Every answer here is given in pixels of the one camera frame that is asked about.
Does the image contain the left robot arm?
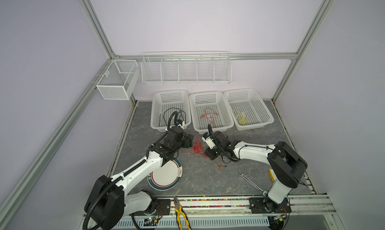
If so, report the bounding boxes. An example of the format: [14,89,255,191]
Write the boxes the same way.
[82,126,194,230]

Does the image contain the white plastic basket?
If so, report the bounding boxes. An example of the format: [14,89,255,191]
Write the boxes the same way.
[224,88,274,131]
[189,91,234,134]
[150,90,192,132]

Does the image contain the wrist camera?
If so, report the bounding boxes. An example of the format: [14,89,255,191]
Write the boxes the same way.
[174,119,185,130]
[202,132,216,149]

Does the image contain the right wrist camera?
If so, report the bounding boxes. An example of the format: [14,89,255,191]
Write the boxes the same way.
[202,132,216,149]

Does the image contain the silver wrench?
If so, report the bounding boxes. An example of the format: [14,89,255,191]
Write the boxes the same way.
[238,171,267,197]

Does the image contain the black cable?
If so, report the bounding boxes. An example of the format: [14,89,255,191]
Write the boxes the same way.
[172,109,187,125]
[159,107,185,127]

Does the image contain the green rimmed white plate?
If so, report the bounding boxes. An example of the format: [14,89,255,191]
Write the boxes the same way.
[147,158,183,191]

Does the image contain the white wire wall shelf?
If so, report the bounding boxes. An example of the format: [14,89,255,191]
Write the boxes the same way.
[141,51,232,84]

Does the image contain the middle white plastic basket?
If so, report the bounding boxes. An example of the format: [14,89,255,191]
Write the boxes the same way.
[189,91,234,134]

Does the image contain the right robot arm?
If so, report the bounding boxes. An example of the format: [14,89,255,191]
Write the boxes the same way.
[202,131,308,214]

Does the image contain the yellow handled pliers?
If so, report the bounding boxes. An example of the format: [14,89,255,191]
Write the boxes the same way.
[173,197,192,230]

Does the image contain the white mesh wall box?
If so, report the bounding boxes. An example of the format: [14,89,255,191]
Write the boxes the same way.
[96,60,140,100]

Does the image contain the white vented cable duct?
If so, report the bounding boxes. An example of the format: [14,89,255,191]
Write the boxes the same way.
[114,217,270,230]

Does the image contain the white yellow work glove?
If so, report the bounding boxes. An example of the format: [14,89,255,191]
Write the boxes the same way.
[268,168,276,181]

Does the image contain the right white plastic basket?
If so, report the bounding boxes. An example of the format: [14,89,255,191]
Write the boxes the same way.
[224,88,274,131]

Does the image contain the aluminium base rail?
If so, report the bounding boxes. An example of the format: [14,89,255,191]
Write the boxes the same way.
[82,195,337,220]

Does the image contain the yellow cable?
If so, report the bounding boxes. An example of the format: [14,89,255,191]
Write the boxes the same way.
[231,109,249,125]

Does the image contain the left white plastic basket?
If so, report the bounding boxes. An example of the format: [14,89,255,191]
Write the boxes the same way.
[150,90,192,132]

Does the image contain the red cable with clips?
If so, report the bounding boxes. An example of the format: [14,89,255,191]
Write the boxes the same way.
[180,136,226,168]

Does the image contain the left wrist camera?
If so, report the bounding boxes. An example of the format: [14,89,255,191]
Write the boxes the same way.
[174,119,185,130]

